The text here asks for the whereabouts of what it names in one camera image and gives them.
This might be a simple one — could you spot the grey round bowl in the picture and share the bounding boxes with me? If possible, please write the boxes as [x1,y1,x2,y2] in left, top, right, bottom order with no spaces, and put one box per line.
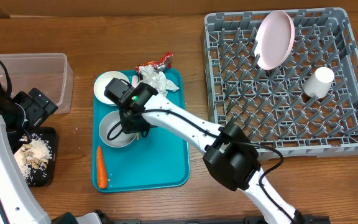
[99,111,137,147]

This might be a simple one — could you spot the white round bowl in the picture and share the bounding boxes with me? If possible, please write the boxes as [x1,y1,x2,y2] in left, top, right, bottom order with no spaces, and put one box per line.
[93,71,129,106]

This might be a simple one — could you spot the white round plate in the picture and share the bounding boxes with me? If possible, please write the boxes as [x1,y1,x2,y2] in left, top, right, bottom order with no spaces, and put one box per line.
[254,10,295,70]

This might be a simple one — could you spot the white paper cup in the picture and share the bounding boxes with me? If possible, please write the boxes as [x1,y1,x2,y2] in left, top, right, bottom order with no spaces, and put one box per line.
[303,67,334,99]

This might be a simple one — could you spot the white plastic fork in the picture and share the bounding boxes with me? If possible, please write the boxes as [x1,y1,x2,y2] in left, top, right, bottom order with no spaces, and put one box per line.
[131,75,139,88]

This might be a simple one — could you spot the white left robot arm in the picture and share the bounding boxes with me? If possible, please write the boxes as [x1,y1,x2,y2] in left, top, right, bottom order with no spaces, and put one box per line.
[0,78,58,223]

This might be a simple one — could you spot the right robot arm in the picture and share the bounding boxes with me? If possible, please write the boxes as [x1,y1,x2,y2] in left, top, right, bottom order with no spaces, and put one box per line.
[104,78,305,224]

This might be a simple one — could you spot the black waste tray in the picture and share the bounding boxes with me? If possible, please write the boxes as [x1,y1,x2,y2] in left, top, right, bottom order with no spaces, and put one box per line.
[14,127,59,187]

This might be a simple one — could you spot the grey plastic dishwasher rack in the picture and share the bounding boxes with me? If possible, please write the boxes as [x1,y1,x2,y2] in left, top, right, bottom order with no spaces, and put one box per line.
[201,7,358,157]

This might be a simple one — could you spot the crumpled white paper napkin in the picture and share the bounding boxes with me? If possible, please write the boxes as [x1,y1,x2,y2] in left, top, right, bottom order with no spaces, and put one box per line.
[139,65,179,96]

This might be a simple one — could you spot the clear plastic bin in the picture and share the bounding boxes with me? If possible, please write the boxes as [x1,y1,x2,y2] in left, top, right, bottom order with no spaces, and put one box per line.
[0,53,74,114]

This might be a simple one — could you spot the peanut shells and rice pile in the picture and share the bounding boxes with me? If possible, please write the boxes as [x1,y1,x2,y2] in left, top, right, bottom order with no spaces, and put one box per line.
[14,133,53,187]

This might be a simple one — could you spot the red silver snack wrapper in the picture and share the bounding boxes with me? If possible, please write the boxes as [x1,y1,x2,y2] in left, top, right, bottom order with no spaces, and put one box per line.
[135,52,173,73]

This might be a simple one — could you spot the teal plastic serving tray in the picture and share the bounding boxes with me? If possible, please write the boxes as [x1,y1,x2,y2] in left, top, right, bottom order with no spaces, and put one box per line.
[91,67,191,194]

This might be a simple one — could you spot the orange carrot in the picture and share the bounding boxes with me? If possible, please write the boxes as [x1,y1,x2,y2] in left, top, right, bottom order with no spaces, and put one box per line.
[96,146,108,189]

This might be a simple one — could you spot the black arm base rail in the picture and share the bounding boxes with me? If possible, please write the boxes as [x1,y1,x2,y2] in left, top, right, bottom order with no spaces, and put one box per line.
[51,210,331,224]

